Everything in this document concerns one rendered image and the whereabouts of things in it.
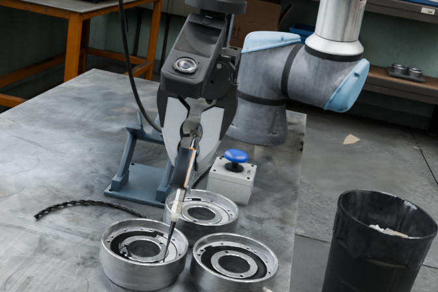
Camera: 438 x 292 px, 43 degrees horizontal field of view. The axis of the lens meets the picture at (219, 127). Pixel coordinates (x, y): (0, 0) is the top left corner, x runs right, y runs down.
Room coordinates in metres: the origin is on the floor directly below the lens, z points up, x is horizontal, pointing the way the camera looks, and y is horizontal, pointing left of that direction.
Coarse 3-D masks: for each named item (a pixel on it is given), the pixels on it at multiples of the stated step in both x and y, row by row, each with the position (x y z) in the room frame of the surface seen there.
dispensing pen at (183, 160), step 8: (200, 128) 0.65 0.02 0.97; (192, 136) 0.65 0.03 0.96; (200, 136) 0.65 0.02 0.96; (192, 144) 0.64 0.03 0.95; (184, 152) 0.62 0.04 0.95; (176, 160) 0.61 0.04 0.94; (184, 160) 0.61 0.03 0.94; (176, 168) 0.61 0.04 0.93; (184, 168) 0.61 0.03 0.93; (176, 176) 0.60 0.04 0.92; (184, 176) 0.60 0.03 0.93; (176, 184) 0.59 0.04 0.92; (176, 192) 0.60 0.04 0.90; (184, 192) 0.61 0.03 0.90; (176, 200) 0.60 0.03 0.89; (176, 208) 0.59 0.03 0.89; (176, 216) 0.59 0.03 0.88; (168, 240) 0.57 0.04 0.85
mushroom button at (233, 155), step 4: (228, 152) 0.84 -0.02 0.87; (232, 152) 0.84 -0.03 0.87; (236, 152) 0.84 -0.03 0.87; (240, 152) 0.85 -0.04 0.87; (244, 152) 0.86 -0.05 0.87; (224, 156) 0.84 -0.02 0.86; (228, 156) 0.83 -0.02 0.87; (232, 156) 0.83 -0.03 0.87; (236, 156) 0.83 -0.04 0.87; (240, 156) 0.83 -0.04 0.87; (244, 156) 0.84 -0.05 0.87; (232, 160) 0.83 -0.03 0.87; (236, 160) 0.83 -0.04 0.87; (240, 160) 0.83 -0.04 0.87; (244, 160) 0.83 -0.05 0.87; (232, 164) 0.84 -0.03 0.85; (236, 164) 0.84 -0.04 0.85
